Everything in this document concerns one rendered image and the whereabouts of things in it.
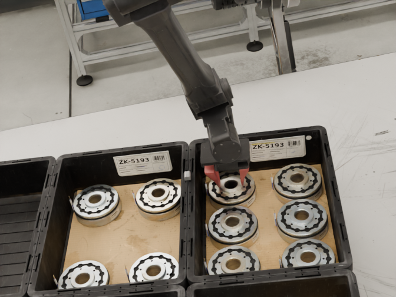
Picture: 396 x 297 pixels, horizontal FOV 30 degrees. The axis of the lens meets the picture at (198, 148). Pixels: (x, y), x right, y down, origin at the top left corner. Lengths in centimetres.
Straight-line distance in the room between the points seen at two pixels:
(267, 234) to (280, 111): 58
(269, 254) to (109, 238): 35
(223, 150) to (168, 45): 29
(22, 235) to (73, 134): 51
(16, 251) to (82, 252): 15
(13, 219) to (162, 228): 35
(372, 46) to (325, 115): 153
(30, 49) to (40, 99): 48
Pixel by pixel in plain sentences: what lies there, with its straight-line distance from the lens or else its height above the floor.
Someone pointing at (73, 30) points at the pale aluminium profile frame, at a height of 29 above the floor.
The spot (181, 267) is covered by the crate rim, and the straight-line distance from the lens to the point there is 138.
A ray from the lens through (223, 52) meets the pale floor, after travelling 358.
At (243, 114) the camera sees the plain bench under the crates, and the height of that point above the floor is 70.
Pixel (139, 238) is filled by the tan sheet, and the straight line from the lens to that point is 158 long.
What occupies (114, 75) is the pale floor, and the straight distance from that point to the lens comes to 358.
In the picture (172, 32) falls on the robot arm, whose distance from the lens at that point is 119.
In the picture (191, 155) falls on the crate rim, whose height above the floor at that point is 93.
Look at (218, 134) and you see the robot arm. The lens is 139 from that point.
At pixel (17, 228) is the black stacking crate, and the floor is 83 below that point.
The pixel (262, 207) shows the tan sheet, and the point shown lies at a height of 83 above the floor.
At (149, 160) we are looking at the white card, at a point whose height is 90.
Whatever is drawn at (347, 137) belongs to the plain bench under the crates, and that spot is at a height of 70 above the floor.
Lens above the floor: 197
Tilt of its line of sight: 40 degrees down
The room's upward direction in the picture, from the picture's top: 11 degrees counter-clockwise
